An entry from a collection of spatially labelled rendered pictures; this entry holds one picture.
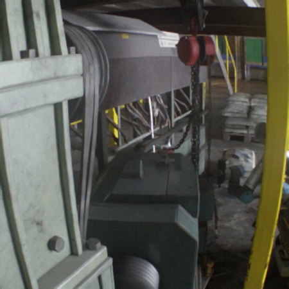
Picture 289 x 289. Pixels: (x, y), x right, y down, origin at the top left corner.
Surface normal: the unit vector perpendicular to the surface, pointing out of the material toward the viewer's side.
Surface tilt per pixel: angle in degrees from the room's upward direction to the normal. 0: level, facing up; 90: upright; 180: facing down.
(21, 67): 90
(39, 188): 90
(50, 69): 90
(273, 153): 90
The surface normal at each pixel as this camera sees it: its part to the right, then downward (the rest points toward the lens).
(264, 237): -0.45, 0.26
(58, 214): 0.89, 0.11
